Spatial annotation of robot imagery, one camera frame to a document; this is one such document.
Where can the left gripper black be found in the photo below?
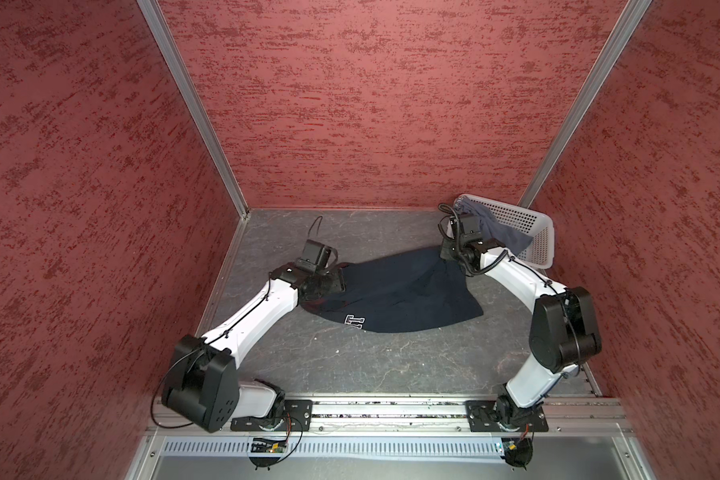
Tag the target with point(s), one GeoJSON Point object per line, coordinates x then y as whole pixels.
{"type": "Point", "coordinates": [337, 282]}

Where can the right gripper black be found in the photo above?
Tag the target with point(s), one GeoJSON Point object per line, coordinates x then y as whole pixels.
{"type": "Point", "coordinates": [444, 252]}

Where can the navy tank top red trim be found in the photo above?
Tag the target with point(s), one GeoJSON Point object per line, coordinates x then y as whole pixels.
{"type": "Point", "coordinates": [407, 292]}

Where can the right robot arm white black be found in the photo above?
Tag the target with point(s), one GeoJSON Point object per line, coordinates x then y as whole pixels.
{"type": "Point", "coordinates": [563, 335]}

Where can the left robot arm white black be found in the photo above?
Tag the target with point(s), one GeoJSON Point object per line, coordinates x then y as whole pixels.
{"type": "Point", "coordinates": [202, 383]}

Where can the grey blue tank top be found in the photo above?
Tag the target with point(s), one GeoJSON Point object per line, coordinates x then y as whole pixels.
{"type": "Point", "coordinates": [491, 228]}

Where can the white plastic laundry basket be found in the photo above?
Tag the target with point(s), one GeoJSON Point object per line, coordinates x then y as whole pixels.
{"type": "Point", "coordinates": [540, 254]}

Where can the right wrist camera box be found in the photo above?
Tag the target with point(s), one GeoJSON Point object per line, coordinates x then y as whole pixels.
{"type": "Point", "coordinates": [467, 226]}

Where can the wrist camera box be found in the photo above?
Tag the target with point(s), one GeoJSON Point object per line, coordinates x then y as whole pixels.
{"type": "Point", "coordinates": [315, 257]}
{"type": "Point", "coordinates": [467, 226]}

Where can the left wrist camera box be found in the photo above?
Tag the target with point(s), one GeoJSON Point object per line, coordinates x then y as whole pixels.
{"type": "Point", "coordinates": [315, 257]}

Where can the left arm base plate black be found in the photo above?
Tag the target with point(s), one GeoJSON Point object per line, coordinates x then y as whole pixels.
{"type": "Point", "coordinates": [285, 413]}

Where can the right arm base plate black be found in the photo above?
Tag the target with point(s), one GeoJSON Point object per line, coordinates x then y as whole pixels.
{"type": "Point", "coordinates": [486, 415]}

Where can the left controller board with wires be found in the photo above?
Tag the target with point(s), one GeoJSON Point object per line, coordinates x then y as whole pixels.
{"type": "Point", "coordinates": [267, 447]}

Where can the controller board with wires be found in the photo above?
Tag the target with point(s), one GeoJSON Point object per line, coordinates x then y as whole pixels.
{"type": "Point", "coordinates": [267, 447]}
{"type": "Point", "coordinates": [517, 453]}

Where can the aluminium mounting rail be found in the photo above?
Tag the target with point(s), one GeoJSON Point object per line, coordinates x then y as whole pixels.
{"type": "Point", "coordinates": [446, 415]}

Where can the right controller board with wires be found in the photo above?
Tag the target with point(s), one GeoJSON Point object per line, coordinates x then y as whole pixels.
{"type": "Point", "coordinates": [517, 453]}

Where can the white slotted cable duct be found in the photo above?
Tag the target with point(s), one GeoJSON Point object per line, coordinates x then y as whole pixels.
{"type": "Point", "coordinates": [482, 449]}

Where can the right aluminium corner post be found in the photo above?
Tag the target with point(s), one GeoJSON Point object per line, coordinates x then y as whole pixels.
{"type": "Point", "coordinates": [616, 42]}

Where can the aluminium corner post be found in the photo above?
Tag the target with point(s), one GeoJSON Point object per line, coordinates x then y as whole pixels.
{"type": "Point", "coordinates": [616, 42]}
{"type": "Point", "coordinates": [169, 50]}

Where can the left aluminium corner post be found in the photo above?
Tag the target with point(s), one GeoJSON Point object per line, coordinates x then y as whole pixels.
{"type": "Point", "coordinates": [169, 50]}

